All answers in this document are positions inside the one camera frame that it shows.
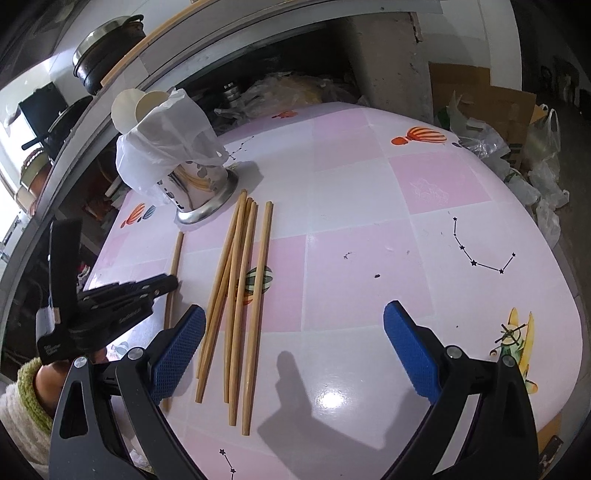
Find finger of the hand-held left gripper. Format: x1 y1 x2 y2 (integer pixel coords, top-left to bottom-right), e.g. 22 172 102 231
87 299 156 337
85 274 179 309

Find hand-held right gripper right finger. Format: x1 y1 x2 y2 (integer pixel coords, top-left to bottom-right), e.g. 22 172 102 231
383 301 539 480

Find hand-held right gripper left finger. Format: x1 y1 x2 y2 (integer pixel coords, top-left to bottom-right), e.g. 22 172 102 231
48 305 206 480

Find stainless steel utensil holder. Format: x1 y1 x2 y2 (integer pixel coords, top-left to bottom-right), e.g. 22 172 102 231
157 159 240 226

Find person's left forearm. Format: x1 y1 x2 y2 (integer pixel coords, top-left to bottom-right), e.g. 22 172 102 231
0 357 54 476

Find person's left hand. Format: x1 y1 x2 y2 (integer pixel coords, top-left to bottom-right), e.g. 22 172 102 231
34 362 71 412

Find cream container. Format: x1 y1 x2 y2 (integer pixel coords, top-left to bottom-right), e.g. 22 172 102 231
14 185 38 215

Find copper pot with cream lid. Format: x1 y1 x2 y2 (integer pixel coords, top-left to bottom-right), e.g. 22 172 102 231
19 148 51 195

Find pink balloon print table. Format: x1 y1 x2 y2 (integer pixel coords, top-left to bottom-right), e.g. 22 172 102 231
83 102 583 480

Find white plastic bag liner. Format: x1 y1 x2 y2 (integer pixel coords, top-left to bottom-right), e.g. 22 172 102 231
115 89 229 206

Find black frying pan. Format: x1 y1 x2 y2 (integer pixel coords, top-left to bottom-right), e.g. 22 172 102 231
21 95 95 155

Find black box appliance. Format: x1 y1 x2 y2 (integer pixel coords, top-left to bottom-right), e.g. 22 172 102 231
18 82 65 134

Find cream spoon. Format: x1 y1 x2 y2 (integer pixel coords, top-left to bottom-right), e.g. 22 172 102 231
134 91 169 123
111 90 144 134

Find pile of plastic bags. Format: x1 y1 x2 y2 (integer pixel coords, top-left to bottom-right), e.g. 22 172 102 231
436 90 571 250

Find black cooking pot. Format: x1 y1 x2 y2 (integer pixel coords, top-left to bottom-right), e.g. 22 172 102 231
73 15 145 95

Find steel pot lid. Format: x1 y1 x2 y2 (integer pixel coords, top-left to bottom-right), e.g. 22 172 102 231
73 16 139 70

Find yellow filled plastic bag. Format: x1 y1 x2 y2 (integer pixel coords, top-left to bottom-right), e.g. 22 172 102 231
240 74 356 109

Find cardboard box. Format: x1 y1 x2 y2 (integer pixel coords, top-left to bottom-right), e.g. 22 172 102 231
428 61 550 171

